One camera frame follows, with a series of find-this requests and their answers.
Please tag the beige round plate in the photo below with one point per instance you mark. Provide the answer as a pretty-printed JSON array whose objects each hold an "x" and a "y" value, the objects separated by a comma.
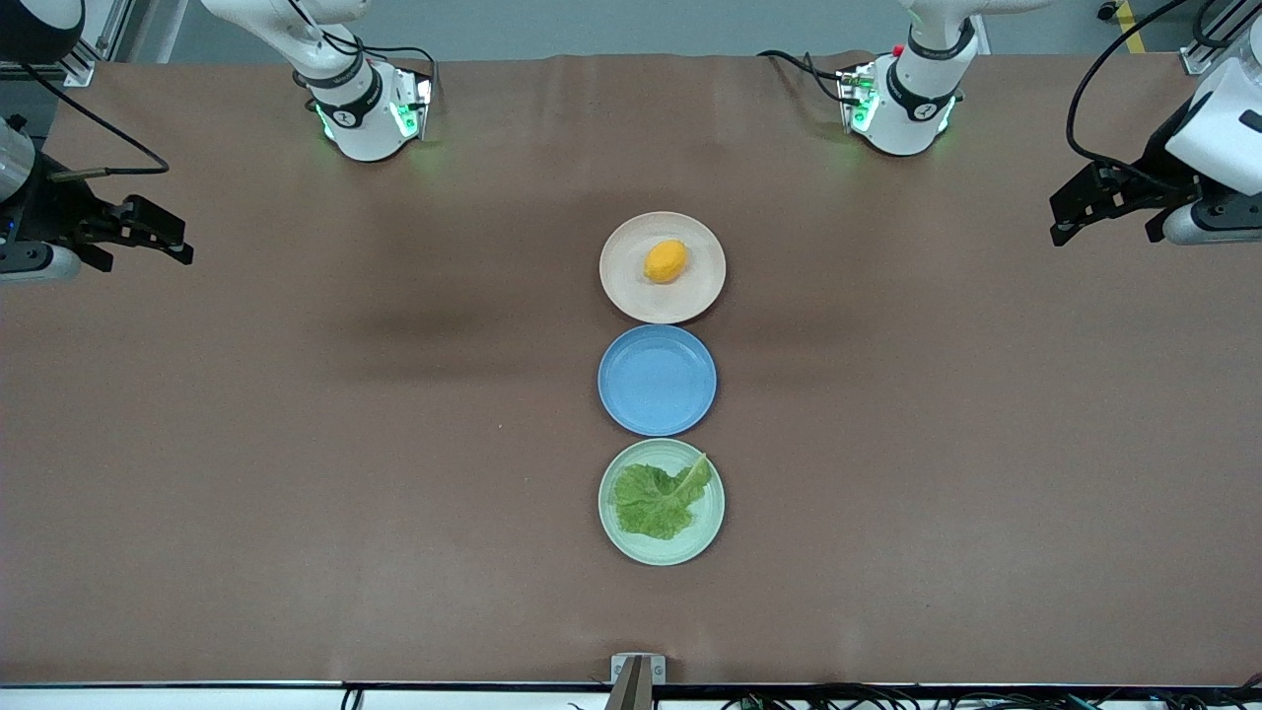
[{"x": 631, "y": 296}]

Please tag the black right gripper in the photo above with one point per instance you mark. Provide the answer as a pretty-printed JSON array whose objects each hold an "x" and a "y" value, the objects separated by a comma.
[{"x": 49, "y": 210}]

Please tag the green lettuce leaf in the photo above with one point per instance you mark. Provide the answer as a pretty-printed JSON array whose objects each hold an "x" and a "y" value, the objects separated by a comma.
[{"x": 651, "y": 508}]

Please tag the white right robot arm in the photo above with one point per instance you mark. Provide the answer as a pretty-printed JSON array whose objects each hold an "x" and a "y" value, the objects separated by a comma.
[{"x": 365, "y": 128}]

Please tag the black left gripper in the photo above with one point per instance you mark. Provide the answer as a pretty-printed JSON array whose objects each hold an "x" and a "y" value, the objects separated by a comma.
[{"x": 1159, "y": 165}]

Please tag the yellow lemon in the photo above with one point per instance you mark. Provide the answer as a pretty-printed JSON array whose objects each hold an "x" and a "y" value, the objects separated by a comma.
[{"x": 666, "y": 261}]

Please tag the aluminium frame profile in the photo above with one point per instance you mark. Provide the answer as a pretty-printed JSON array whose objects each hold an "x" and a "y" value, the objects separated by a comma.
[
  {"x": 1198, "y": 61},
  {"x": 99, "y": 39}
]

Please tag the white table edge rail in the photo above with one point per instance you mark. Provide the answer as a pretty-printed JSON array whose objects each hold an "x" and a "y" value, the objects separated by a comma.
[{"x": 177, "y": 698}]

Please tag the brown table mat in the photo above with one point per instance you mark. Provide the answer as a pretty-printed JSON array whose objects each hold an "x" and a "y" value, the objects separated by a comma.
[{"x": 296, "y": 493}]

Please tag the grey metal bracket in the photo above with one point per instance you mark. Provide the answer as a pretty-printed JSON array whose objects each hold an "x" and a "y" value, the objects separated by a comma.
[{"x": 659, "y": 669}]

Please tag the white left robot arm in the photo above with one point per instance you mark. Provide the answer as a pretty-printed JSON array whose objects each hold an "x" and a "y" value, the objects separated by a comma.
[{"x": 912, "y": 118}]

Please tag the blue round plate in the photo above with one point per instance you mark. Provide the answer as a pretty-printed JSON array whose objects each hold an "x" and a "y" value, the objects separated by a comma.
[{"x": 656, "y": 380}]

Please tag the pale green round plate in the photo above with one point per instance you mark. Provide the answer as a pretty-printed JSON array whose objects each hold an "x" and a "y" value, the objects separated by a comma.
[{"x": 692, "y": 537}]

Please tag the brown camera pole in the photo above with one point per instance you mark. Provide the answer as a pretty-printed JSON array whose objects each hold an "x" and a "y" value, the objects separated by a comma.
[{"x": 631, "y": 692}]

